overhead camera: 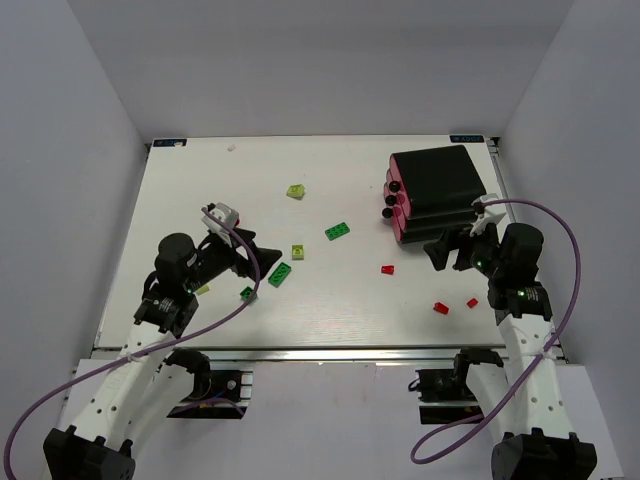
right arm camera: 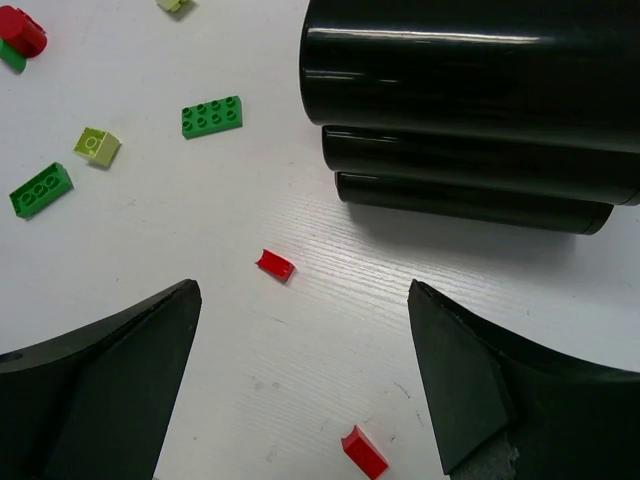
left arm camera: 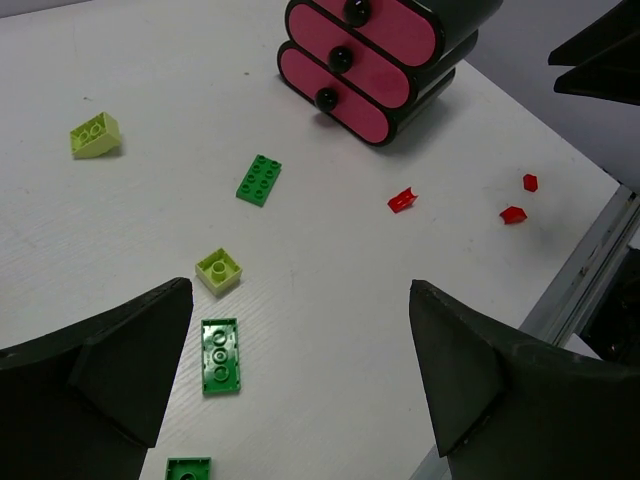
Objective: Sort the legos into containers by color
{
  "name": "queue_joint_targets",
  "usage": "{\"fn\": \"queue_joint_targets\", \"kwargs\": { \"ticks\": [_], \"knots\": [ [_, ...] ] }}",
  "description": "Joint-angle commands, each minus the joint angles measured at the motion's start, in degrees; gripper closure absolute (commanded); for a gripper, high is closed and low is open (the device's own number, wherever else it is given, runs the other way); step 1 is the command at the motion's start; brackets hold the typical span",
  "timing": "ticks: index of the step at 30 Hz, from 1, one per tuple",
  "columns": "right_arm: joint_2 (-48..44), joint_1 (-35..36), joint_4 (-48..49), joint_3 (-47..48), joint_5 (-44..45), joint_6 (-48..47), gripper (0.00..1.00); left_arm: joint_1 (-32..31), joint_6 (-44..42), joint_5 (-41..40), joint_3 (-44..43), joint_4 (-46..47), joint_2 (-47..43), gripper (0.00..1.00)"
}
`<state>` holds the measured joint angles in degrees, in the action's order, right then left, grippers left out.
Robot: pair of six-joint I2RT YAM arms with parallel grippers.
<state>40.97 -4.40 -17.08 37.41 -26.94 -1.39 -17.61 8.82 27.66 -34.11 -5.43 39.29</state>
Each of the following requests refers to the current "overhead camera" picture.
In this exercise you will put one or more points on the pink middle drawer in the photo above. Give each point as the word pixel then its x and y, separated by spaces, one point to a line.
pixel 395 198

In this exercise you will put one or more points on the green eight-stud lego plate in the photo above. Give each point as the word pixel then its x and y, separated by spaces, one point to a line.
pixel 337 231

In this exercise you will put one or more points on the light green square lego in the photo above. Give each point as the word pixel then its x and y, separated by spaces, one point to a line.
pixel 297 252

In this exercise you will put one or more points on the pale yellow flat lego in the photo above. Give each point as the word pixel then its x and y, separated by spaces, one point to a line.
pixel 202 289

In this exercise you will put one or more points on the blue label sticker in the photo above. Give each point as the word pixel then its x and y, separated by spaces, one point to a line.
pixel 466 139
pixel 169 143

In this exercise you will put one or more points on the black drawer cabinet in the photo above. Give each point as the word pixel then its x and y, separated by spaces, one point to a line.
pixel 441 183

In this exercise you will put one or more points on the pink bottom drawer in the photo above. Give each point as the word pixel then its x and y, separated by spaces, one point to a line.
pixel 394 216

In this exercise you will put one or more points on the right blue label sticker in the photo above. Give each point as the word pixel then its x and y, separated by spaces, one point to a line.
pixel 466 139

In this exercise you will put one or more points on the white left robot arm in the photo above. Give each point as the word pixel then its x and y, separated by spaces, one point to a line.
pixel 152 374

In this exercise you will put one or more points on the left blue label sticker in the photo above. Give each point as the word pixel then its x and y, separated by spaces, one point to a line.
pixel 169 143

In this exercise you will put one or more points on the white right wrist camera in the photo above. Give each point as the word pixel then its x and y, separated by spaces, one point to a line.
pixel 486 213

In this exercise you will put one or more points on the pink top drawer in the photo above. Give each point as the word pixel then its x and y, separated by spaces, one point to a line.
pixel 397 170

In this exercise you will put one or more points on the red small lego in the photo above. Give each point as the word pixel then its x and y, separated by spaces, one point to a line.
pixel 441 308

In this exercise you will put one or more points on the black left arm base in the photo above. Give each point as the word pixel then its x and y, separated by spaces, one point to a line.
pixel 218 393

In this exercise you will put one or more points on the aluminium front rail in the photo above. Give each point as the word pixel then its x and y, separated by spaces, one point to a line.
pixel 384 355

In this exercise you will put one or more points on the green upturned square lego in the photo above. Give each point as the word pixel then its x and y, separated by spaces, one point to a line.
pixel 248 294

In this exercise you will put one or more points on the light green sloped lego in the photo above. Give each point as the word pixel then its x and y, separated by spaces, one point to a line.
pixel 296 191

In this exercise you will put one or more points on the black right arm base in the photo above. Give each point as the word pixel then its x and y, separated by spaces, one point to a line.
pixel 443 394

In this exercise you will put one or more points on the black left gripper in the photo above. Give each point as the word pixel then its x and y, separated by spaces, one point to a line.
pixel 245 253

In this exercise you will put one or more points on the green upturned long lego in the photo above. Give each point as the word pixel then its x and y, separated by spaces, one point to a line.
pixel 279 274

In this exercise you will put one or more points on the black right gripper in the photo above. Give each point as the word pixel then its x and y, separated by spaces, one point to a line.
pixel 457 249

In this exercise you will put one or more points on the pink drawer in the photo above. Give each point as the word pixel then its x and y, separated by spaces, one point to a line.
pixel 395 198
pixel 397 170
pixel 394 216

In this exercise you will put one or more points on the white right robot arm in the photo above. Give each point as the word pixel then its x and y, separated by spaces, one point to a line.
pixel 520 398

